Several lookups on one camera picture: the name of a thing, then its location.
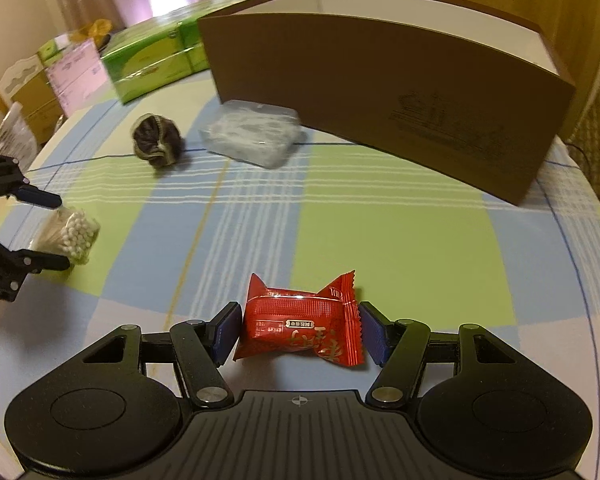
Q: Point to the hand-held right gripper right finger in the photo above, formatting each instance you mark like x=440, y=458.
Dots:
x=372, y=332

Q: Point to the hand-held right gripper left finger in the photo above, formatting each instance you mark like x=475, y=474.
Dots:
x=227, y=332

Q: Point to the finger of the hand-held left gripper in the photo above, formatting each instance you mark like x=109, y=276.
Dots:
x=45, y=261
x=40, y=196

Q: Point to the cotton swab bag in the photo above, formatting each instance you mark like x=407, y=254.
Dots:
x=75, y=235

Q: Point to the red snack packet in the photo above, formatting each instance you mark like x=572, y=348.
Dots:
x=290, y=330

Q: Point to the brown cardboard box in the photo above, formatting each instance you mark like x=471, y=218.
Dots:
x=380, y=110

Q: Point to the white plastic bag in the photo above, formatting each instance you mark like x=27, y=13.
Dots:
x=12, y=135

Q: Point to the brown carton with white foam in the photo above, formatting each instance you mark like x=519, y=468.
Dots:
x=30, y=105

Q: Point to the plaid tablecloth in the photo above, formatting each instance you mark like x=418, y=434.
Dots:
x=380, y=235

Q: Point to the white pink printed carton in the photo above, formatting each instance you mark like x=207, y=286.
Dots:
x=75, y=80

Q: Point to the dark scrunchie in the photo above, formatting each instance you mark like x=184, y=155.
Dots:
x=155, y=140

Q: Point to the green tissue pack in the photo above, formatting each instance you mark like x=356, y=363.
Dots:
x=145, y=65

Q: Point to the yellow plastic bag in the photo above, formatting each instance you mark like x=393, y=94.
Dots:
x=92, y=32

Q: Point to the clear floss pick box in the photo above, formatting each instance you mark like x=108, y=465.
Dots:
x=250, y=135

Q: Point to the wooden door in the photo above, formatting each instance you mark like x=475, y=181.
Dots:
x=530, y=0

